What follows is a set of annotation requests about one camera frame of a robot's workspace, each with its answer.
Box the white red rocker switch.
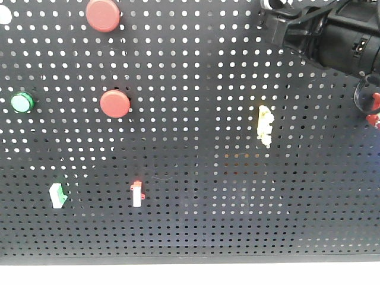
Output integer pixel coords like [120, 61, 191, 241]
[130, 180, 145, 208]

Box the red toggle switch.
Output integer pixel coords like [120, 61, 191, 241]
[366, 93, 380, 129]

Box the lower red push button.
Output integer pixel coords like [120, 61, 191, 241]
[100, 90, 131, 118]

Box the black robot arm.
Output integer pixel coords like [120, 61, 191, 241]
[258, 1, 379, 115]

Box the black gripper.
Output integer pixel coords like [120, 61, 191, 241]
[259, 1, 330, 53]

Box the green push button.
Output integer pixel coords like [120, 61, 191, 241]
[11, 91, 35, 113]

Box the yellow toggle switch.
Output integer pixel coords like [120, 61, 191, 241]
[256, 105, 275, 148]

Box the black perforated pegboard panel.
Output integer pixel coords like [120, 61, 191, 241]
[1, 1, 379, 265]

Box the white green rocker switch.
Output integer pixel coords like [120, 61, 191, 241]
[49, 183, 68, 209]

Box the red push button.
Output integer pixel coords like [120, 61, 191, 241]
[85, 0, 121, 33]
[100, 90, 131, 118]

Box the grey upper knob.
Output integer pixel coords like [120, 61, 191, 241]
[0, 5, 12, 25]

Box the white standing desk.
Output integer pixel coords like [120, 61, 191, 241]
[1, 262, 379, 284]

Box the upper red push button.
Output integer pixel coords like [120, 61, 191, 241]
[85, 0, 121, 33]

